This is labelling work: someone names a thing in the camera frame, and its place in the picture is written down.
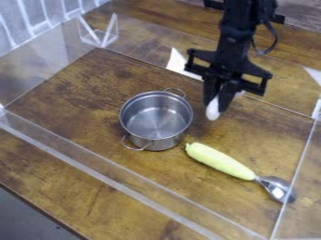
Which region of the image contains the silver metal pot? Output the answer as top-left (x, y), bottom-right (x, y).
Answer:
top-left (119, 87), bottom-right (192, 151)

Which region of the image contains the black bar at background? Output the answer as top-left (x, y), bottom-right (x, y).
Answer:
top-left (202, 0), bottom-right (285, 24)

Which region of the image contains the black cable loop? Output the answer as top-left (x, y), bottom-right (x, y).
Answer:
top-left (250, 22), bottom-right (279, 56)

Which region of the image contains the clear acrylic enclosure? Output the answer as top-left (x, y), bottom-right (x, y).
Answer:
top-left (0, 0), bottom-right (321, 240)

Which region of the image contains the white plush mushroom brown cap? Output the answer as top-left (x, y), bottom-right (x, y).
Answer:
top-left (204, 82), bottom-right (247, 122)

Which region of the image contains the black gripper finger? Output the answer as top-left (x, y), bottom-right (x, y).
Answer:
top-left (203, 77), bottom-right (220, 106)
top-left (218, 80), bottom-right (240, 113)

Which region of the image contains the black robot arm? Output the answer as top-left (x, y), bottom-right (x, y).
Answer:
top-left (184, 0), bottom-right (277, 113)

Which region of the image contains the yellow handled metal spoon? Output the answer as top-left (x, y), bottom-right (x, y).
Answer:
top-left (184, 142), bottom-right (295, 203)

